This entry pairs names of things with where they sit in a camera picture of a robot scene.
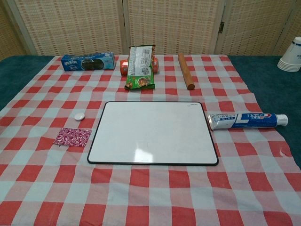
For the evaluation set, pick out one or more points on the blue cookie box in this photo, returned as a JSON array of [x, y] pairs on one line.
[[88, 62]]

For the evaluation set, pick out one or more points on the green snack bag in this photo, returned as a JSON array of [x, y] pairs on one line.
[[140, 70]]

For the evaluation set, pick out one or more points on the white board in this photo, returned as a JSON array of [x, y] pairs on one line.
[[152, 134]]

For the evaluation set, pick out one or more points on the orange drink can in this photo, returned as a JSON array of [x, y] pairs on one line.
[[123, 67]]

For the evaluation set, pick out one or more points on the woven folding screen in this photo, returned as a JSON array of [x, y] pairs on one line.
[[169, 26]]

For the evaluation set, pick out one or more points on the metal screen hinge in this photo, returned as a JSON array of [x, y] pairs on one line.
[[221, 27]]

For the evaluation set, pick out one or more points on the red white checked tablecloth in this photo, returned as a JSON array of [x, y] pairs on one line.
[[150, 195]]

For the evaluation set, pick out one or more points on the blue white toothpaste tube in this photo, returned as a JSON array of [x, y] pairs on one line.
[[247, 120]]

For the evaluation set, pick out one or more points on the wooden rolling pin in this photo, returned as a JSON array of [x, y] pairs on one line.
[[185, 70]]

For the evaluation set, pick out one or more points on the teal table cover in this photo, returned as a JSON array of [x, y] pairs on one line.
[[270, 77]]

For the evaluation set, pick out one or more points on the stack of paper cups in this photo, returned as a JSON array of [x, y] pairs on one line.
[[290, 58]]

